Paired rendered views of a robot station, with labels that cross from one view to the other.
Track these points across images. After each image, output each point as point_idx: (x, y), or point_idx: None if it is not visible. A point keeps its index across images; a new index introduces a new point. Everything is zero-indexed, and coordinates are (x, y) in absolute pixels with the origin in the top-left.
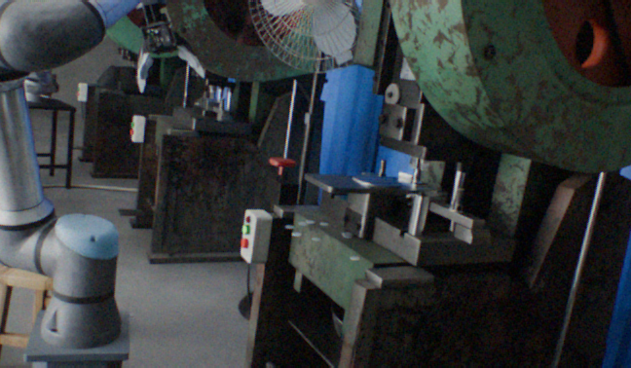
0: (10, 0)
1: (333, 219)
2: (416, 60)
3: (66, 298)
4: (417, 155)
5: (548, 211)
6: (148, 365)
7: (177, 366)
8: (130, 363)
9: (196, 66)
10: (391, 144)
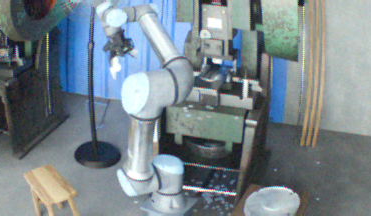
0: (169, 72)
1: (185, 101)
2: (270, 40)
3: (176, 193)
4: (228, 59)
5: (262, 64)
6: (97, 209)
7: (106, 203)
8: (90, 211)
9: (133, 53)
10: (207, 55)
